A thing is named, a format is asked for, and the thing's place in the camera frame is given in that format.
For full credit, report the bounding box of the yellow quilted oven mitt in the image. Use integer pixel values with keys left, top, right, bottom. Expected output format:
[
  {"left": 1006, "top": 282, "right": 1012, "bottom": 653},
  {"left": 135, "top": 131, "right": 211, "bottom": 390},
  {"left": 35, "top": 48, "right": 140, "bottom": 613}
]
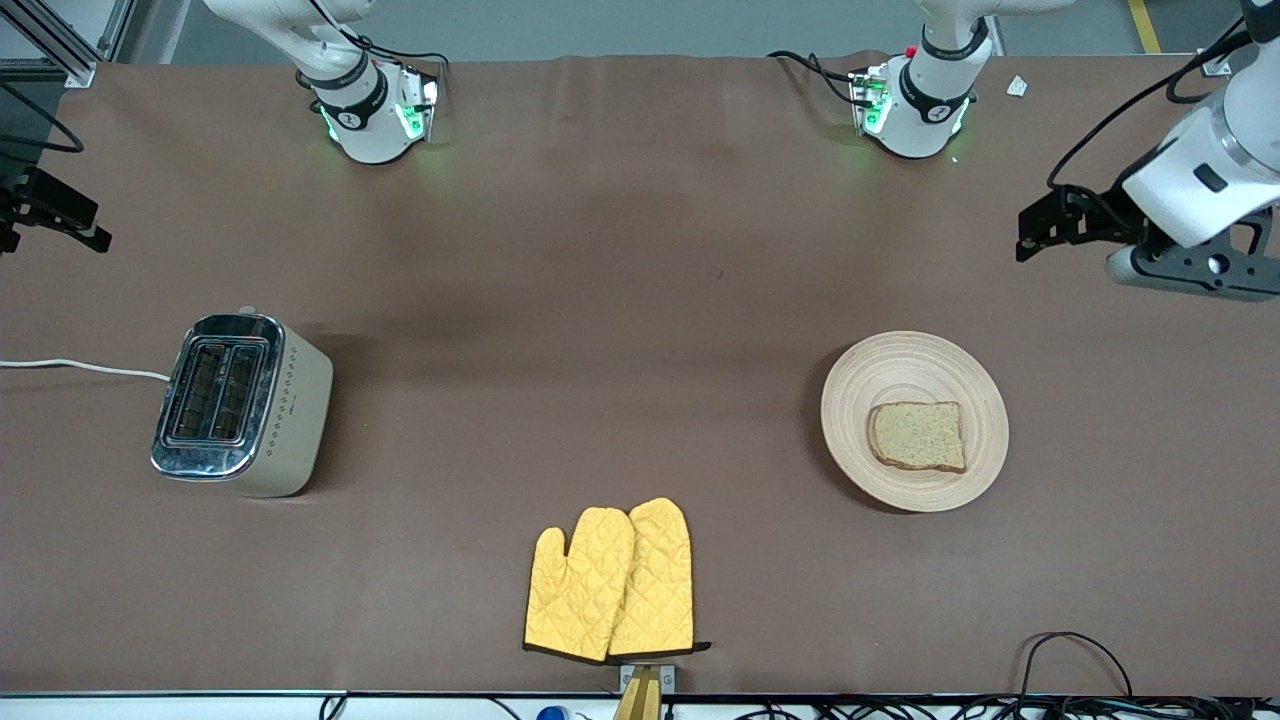
[
  {"left": 522, "top": 507, "right": 637, "bottom": 663},
  {"left": 608, "top": 497, "right": 713, "bottom": 659}
]

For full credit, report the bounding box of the brown toast slice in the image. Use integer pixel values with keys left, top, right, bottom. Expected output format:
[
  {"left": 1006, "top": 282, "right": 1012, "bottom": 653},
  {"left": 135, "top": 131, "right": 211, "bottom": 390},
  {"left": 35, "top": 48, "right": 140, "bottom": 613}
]
[{"left": 867, "top": 401, "right": 968, "bottom": 474}]

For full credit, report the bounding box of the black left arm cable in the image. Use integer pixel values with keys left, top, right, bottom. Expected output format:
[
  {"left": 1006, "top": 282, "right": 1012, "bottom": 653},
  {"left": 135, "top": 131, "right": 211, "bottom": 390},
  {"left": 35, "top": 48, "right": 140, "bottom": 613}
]
[{"left": 1047, "top": 28, "right": 1253, "bottom": 191}]

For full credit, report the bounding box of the white toaster power cable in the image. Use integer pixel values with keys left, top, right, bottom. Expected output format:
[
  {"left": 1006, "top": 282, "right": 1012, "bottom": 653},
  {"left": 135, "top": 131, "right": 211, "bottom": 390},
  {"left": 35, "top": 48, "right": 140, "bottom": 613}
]
[{"left": 0, "top": 358, "right": 173, "bottom": 383}]

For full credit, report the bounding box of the black looped cable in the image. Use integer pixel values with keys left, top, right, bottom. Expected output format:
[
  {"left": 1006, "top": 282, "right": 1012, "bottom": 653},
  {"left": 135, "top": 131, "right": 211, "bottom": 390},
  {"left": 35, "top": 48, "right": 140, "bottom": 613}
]
[{"left": 1018, "top": 631, "right": 1136, "bottom": 701}]

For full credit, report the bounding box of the round wooden plate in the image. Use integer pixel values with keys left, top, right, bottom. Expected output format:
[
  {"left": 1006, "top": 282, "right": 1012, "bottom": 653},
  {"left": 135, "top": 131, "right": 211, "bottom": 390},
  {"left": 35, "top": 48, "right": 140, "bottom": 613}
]
[{"left": 821, "top": 331, "right": 1010, "bottom": 514}]

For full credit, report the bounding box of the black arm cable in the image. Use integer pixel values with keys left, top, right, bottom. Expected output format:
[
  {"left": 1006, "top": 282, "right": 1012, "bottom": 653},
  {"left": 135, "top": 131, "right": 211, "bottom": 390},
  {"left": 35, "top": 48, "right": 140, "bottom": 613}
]
[
  {"left": 1047, "top": 28, "right": 1253, "bottom": 191},
  {"left": 0, "top": 82, "right": 85, "bottom": 155}
]

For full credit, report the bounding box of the cream and chrome toaster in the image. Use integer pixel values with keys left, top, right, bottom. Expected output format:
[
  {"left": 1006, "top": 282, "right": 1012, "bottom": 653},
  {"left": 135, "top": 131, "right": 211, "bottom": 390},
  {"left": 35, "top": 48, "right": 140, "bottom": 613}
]
[{"left": 150, "top": 305, "right": 334, "bottom": 498}]

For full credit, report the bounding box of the metal arm base connector panel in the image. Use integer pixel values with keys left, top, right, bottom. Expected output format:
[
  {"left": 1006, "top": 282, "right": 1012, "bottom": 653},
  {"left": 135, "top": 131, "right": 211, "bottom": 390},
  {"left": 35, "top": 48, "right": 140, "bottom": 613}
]
[
  {"left": 395, "top": 66, "right": 442, "bottom": 142},
  {"left": 850, "top": 66, "right": 893, "bottom": 137}
]

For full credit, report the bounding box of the black cable bundle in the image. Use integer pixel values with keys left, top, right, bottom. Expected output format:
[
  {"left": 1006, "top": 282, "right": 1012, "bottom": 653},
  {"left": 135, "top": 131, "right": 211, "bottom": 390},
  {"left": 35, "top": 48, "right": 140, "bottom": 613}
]
[{"left": 740, "top": 697, "right": 1280, "bottom": 720}]

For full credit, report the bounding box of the black base cable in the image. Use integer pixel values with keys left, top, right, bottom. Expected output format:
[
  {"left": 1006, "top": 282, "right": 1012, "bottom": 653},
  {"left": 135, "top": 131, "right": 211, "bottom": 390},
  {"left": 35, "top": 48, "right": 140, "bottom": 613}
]
[
  {"left": 305, "top": 0, "right": 449, "bottom": 101},
  {"left": 767, "top": 50, "right": 863, "bottom": 106}
]

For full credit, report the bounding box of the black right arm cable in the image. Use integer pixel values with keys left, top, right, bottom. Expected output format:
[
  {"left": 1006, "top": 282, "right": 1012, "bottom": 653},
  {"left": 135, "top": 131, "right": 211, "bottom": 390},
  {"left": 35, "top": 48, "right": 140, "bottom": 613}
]
[{"left": 0, "top": 82, "right": 85, "bottom": 155}]

